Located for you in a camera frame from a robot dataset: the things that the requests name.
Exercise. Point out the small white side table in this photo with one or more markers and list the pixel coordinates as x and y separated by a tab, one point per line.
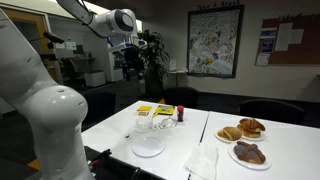
177	71

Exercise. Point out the black office chair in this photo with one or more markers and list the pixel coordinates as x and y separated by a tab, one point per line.
271	111
181	96
99	106

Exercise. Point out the white plate under stacked breads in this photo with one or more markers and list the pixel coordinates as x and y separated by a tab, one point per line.
260	136

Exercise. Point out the purple bottle with red cap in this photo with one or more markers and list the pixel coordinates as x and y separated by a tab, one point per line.
180	114

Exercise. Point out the round white plate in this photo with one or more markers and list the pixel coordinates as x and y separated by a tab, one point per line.
148	147

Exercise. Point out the black clamp with red tip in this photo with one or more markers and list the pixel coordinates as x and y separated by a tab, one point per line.
100	157

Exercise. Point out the clear glass cup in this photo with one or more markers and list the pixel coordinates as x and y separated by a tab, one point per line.
143	124

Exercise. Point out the golden folded bread roll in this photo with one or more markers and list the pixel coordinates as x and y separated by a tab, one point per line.
230	133

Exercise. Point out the black camera on stand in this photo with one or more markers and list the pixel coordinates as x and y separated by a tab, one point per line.
52	37

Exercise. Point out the blue flyer with white border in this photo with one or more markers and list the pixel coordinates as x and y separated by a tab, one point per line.
267	45

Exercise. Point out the light tan bread bun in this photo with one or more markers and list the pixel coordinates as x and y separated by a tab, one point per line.
248	134

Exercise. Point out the tall white paper sheet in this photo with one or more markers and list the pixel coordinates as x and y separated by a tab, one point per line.
283	36

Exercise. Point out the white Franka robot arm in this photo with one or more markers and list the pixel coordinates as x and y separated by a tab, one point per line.
50	110

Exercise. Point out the dark brown cross-topped bread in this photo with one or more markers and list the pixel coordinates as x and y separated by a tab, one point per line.
249	152

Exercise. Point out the green potted plant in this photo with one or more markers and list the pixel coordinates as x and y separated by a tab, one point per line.
154	56

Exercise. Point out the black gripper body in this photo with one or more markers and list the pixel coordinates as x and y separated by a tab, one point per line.
132	55

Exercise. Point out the small blue flyer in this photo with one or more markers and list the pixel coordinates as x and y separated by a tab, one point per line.
268	32

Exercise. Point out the framed colourful map poster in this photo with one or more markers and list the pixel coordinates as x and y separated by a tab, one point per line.
214	41

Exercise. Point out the white storage box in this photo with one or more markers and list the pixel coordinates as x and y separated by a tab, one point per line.
95	79

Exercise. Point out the yellow snack packet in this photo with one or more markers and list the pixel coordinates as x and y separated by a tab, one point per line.
164	110

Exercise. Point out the brown cork board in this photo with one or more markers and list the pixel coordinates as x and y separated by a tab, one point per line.
301	53

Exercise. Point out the clear glass bowl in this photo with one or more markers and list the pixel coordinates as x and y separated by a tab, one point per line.
166	123

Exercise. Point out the square white paper sheet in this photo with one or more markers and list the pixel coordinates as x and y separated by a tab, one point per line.
297	36

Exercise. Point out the white plate under dark bread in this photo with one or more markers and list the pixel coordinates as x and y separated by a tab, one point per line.
248	165

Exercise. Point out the small white notice sheet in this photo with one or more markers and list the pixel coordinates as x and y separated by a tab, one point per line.
262	60

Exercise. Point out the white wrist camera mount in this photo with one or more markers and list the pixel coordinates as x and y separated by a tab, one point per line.
138	42

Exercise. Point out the white plate under golden roll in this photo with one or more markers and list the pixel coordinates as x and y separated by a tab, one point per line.
220	138

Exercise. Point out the yellow sticky note pad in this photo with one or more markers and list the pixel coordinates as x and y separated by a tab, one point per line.
144	108

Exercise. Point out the dark plant pot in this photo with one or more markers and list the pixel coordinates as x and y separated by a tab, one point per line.
154	88

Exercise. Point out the brown crusty bread bun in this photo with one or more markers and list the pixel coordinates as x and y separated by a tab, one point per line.
252	124

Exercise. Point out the white paper napkin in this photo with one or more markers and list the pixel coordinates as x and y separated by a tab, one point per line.
202	162

